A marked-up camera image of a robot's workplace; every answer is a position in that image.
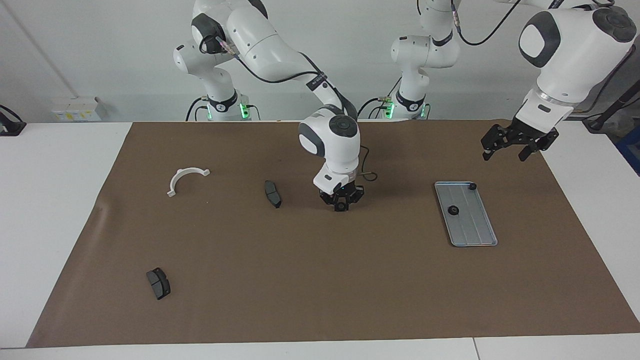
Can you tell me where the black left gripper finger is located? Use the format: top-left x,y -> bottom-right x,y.
481,125 -> 508,162
519,130 -> 560,162

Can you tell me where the grey metal tray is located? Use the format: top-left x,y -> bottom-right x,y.
434,181 -> 499,248

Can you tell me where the dark grey brake pad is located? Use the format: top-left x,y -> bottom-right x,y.
263,180 -> 283,209
146,267 -> 172,301

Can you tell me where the brown table mat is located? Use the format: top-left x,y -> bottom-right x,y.
26,119 -> 640,348

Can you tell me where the black stand pole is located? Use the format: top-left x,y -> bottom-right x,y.
582,80 -> 640,133

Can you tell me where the blue crate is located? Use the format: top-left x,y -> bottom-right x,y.
616,131 -> 640,177

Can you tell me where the black left base cable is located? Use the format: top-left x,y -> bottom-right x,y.
355,96 -> 390,120

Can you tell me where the black base cable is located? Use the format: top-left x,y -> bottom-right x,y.
355,96 -> 390,120
185,96 -> 208,122

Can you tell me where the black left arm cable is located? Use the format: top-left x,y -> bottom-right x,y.
451,0 -> 637,108

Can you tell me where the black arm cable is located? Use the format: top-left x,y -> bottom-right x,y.
451,0 -> 637,108
199,32 -> 378,182

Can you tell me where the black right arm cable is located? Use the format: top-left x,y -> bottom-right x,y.
199,32 -> 378,182

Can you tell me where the white curved plastic bracket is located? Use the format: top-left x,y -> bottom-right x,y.
166,167 -> 211,198

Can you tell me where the black right base cable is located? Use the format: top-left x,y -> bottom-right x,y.
185,96 -> 208,122

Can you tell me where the white wall socket box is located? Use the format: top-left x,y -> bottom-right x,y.
51,96 -> 102,122

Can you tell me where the black clamp mount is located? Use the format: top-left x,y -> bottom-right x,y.
0,104 -> 27,137

